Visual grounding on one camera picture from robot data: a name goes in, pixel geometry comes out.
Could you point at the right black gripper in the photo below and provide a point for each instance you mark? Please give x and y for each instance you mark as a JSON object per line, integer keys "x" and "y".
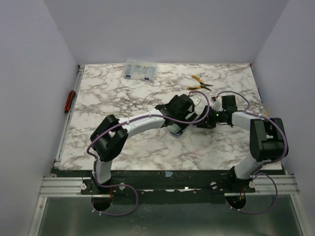
{"x": 205, "y": 117}

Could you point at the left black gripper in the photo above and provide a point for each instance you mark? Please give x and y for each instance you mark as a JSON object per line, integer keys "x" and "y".
{"x": 188, "y": 119}

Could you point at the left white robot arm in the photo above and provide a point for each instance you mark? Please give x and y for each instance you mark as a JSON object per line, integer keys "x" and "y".
{"x": 110, "y": 136}

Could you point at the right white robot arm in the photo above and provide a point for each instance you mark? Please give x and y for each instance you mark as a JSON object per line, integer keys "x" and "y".
{"x": 268, "y": 143}

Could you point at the clear plastic organizer box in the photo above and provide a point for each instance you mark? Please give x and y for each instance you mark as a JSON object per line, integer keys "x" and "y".
{"x": 140, "y": 70}

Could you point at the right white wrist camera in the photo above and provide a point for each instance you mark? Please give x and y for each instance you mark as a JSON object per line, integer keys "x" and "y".
{"x": 216, "y": 105}

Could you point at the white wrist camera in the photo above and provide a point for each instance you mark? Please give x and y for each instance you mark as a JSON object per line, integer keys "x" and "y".
{"x": 196, "y": 99}
{"x": 216, "y": 105}

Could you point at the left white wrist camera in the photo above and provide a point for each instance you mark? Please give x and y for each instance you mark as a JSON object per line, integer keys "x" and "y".
{"x": 196, "y": 99}

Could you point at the yellow handled pliers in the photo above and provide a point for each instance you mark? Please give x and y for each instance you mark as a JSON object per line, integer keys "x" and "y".
{"x": 201, "y": 85}

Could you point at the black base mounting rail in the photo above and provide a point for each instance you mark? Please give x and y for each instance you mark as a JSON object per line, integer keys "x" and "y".
{"x": 166, "y": 187}

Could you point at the red black handled tool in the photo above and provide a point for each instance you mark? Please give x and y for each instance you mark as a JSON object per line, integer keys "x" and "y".
{"x": 69, "y": 101}

